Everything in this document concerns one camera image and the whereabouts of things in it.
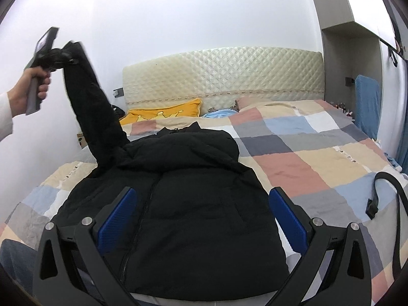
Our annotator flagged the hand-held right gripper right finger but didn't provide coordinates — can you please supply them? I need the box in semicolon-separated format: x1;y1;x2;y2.
262;187;372;306

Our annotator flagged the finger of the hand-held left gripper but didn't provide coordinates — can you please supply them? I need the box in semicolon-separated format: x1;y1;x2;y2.
62;41;84;67

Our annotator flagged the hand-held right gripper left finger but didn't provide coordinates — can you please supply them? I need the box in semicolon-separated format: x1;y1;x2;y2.
33;187;141;306

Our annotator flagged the black puffer jacket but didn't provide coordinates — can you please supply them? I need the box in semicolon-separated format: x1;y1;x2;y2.
51;41;287;296

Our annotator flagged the person's left hand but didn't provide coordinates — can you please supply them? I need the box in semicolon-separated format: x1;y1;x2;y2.
7;67;52;115

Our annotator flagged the checkered patchwork blanket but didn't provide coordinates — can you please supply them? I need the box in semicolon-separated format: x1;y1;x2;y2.
0;99;408;306

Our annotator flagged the yellow pillow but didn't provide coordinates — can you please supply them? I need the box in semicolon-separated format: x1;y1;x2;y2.
119;98;203;126

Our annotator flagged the pink pillow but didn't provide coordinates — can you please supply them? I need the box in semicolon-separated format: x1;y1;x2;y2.
236;97;271;113

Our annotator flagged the light blue pillow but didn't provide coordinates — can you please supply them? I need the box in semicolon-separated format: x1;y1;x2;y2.
202;108;237;119

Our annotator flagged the blue cloth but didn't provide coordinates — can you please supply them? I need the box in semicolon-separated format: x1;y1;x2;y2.
354;74;382;141

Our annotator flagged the cream quilted headboard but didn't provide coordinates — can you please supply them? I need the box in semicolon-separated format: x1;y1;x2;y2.
122;46;325;115

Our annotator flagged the grey wardrobe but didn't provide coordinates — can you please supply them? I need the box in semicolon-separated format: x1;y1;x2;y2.
321;0;408;166

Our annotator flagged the black strap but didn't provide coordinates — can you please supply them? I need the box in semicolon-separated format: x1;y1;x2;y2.
365;171;408;282

